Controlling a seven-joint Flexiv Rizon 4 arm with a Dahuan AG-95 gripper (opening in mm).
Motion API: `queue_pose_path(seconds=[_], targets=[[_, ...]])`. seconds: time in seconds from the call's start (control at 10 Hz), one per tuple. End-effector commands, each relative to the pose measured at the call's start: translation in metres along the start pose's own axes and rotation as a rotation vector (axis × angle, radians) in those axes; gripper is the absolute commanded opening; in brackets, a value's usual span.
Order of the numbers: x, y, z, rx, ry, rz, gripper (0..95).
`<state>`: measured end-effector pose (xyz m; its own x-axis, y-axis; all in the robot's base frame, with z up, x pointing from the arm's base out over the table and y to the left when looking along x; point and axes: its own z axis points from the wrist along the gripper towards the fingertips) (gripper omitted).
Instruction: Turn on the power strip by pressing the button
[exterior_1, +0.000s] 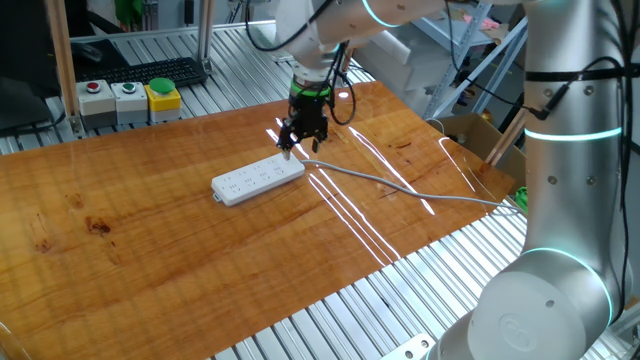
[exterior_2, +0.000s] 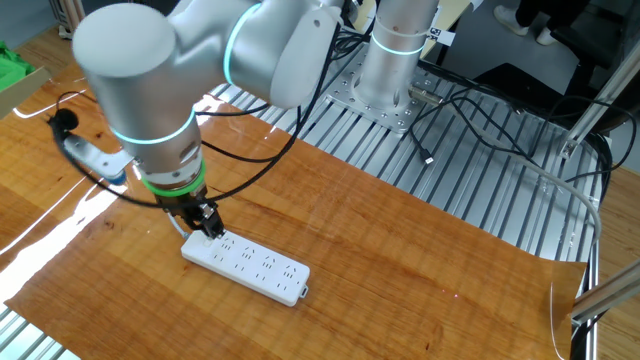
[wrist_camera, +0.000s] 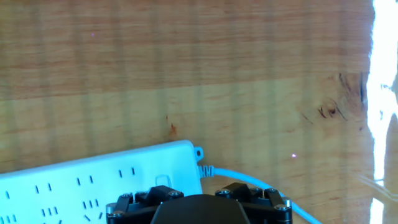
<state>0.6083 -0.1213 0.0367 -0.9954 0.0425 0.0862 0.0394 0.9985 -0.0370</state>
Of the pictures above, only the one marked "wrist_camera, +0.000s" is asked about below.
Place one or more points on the wood grain table mat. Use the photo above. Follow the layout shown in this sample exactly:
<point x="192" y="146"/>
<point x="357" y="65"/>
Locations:
<point x="186" y="77"/>

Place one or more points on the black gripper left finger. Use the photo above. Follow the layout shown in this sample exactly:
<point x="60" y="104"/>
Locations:
<point x="130" y="202"/>

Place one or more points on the white power strip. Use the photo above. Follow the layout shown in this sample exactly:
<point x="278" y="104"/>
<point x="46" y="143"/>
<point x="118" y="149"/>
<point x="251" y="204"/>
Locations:
<point x="93" y="186"/>

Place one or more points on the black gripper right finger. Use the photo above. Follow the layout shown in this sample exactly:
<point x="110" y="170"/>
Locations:
<point x="267" y="202"/>

